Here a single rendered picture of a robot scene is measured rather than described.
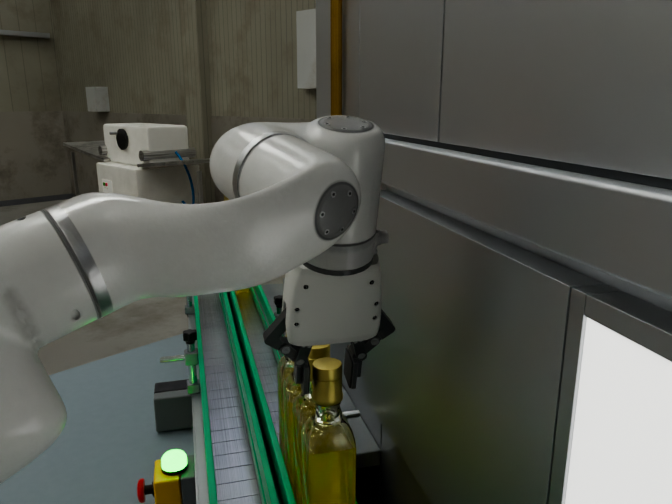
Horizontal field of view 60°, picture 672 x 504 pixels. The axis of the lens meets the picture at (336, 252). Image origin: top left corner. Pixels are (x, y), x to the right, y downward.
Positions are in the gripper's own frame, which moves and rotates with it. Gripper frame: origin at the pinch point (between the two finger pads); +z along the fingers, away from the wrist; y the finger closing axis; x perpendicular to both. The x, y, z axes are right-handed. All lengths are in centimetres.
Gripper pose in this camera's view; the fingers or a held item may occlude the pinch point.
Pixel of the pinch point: (327, 370)
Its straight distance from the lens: 66.6
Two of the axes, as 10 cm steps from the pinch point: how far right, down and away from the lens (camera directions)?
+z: -0.6, 8.7, 4.9
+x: 2.2, 4.9, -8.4
